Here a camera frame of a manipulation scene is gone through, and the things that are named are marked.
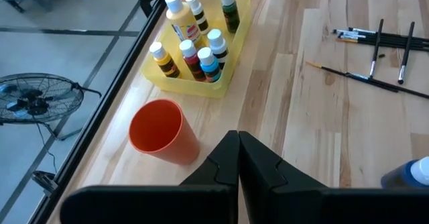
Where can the black floor fan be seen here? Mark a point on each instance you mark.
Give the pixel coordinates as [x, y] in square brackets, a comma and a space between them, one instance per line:
[37, 98]

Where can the thick black brush silver ferrule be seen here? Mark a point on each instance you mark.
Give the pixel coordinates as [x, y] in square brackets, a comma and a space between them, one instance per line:
[412, 93]

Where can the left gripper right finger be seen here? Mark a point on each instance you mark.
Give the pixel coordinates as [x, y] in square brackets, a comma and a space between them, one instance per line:
[285, 204]

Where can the black-bristle brush silver ferrule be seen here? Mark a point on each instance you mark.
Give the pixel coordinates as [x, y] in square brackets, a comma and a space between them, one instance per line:
[406, 49]

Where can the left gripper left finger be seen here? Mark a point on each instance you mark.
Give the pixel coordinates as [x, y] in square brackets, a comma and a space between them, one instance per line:
[201, 204]

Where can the red-orange plastic cup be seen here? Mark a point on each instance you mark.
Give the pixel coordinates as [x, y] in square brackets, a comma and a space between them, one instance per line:
[174, 147]

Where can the black aluminium table frame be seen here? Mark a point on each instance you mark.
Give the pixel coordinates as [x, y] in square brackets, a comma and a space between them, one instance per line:
[99, 116]

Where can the red paint bottle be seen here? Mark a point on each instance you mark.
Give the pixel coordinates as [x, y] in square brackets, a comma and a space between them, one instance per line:
[192, 61]

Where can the large yellow paint bottle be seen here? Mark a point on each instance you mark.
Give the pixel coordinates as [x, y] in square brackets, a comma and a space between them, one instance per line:
[184, 23]

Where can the green paint bottle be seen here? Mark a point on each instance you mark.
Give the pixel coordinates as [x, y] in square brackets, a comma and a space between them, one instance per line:
[230, 14]

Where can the yellow translucent plastic tray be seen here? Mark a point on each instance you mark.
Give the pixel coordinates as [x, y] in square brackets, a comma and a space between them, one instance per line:
[187, 84]

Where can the light blue paint bottle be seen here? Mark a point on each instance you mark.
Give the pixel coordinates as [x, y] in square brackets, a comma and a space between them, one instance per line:
[209, 68]

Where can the dark blue paint bottle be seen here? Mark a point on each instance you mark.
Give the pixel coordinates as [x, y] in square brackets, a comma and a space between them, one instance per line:
[402, 175]

